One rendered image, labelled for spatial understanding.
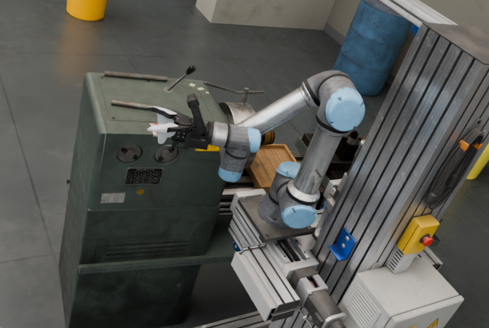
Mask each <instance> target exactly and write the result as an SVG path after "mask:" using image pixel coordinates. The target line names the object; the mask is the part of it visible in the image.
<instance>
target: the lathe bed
mask: <svg viewBox="0 0 489 328"><path fill-rule="evenodd" d="M291 153H292V155H293V156H294V157H295V159H296V161H297V162H298V163H299V164H301V163H302V161H303V157H302V155H301V153H300V152H299V151H291ZM74 161H75V162H74V166H73V176H72V180H73V184H74V186H73V189H74V193H75V198H76V206H77V211H78V216H80V219H79V222H80V221H81V215H82V214H80V211H81V212H82V207H83V205H82V203H84V202H83V199H82V187H81V182H80V178H79V173H78V166H77V162H76V158H75V160H74ZM80 189H81V190H80ZM255 189H256V188H255V186H254V184H253V182H252V180H251V179H250V176H249V175H248V173H247V171H246V169H245V168H244V169H243V173H242V175H241V177H240V179H239V180H238V181H236V182H234V183H231V182H227V181H226V185H225V188H224V190H223V194H222V196H221V199H220V211H219V213H218V216H222V215H233V212H232V211H231V209H230V206H231V203H232V201H233V198H234V194H235V192H238V191H249V190H255ZM318 190H319V192H320V198H319V201H318V202H317V205H316V207H315V210H318V209H319V206H320V204H321V203H322V200H323V198H324V196H323V194H324V192H325V189H324V188H323V186H322V184H321V185H320V187H319V189H318Z"/></svg>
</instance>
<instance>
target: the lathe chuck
mask: <svg viewBox="0 0 489 328"><path fill-rule="evenodd" d="M233 104H234V105H235V106H236V108H237V110H238V112H239V116H240V119H241V121H243V120H245V119H246V118H248V117H250V116H251V115H253V114H254V113H255V110H254V109H253V107H252V106H251V105H250V104H248V103H245V105H246V107H243V106H241V105H240V104H242V103H233ZM256 153H257V152H256ZM256 153H251V152H250V153H249V155H248V157H247V160H246V162H247V163H246V164H245V166H244V168H247V167H249V166H250V165H251V164H252V163H253V161H254V159H255V156H256Z"/></svg>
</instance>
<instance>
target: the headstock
mask: <svg viewBox="0 0 489 328"><path fill-rule="evenodd" d="M177 80H178V79H172V78H167V81H154V80H146V79H131V78H123V77H115V76H104V73H93V72H88V73H86V74H85V75H84V83H83V89H82V94H81V105H80V111H79V121H78V127H77V133H76V143H75V146H76V152H77V157H78V161H79V168H80V172H81V180H82V184H83V189H84V196H85V200H86V204H87V208H88V209H91V210H105V209H150V208H173V207H216V206H218V205H219V203H220V199H221V196H222V194H223V190H224V188H225V185H226V181H225V180H223V179H221V178H220V176H219V174H218V171H219V166H220V163H221V160H220V148H219V147H216V146H211V145H210V144H209V145H208V147H207V150H202V149H198V148H189V149H188V150H186V149H182V148H173V147H172V146H164V145H172V141H171V138H170V137H168V138H167V139H166V140H165V142H164V143H163V144H159V143H158V137H156V136H154V134H153V132H151V131H148V130H147V128H149V127H150V124H154V123H158V121H157V113H156V112H153V111H150V110H146V109H140V108H131V107H126V106H120V105H112V104H111V100H112V99H113V100H123V101H128V102H134V103H142V104H148V105H157V106H161V108H166V109H170V110H174V111H178V112H180V113H182V114H184V115H187V116H190V117H191V118H193V114H192V112H191V109H190V108H189V107H188V105H187V99H188V98H187V95H192V94H195V95H196V96H197V98H198V99H199V108H200V111H201V114H202V118H203V120H204V124H205V126H207V123H208V122H209V121H212V122H215V121H216V122H220V123H225V124H229V122H228V120H227V118H226V116H225V115H224V113H223V111H222V109H221V108H220V106H219V104H218V102H217V100H216V99H215V96H214V95H213V93H212V91H211V89H210V88H209V86H208V85H206V84H204V82H203V81H200V80H191V79H182V80H181V81H180V82H178V83H177V84H176V85H175V86H174V87H173V88H172V89H171V90H172V91H171V92H166V91H165V90H164V88H166V87H167V88H169V87H170V86H171V85H172V84H174V83H175V82H176V81H177ZM190 83H192V84H195V86H194V87H192V86H190V85H189V84H190ZM200 87H202V88H203V89H202V90H198V89H197V88H200ZM206 92H209V94H207V93H206Z"/></svg>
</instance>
